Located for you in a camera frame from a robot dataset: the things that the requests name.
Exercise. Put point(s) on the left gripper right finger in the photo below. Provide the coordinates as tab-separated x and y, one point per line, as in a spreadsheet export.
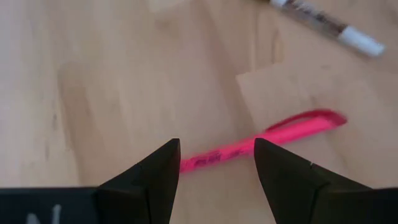
289	193

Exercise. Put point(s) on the black thin dry-erase marker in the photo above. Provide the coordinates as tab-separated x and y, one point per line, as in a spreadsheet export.
357	40

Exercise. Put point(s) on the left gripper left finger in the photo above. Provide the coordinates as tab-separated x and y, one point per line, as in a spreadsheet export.
140	193

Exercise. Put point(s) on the pink slim highlighter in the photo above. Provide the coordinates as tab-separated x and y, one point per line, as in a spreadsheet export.
280	133

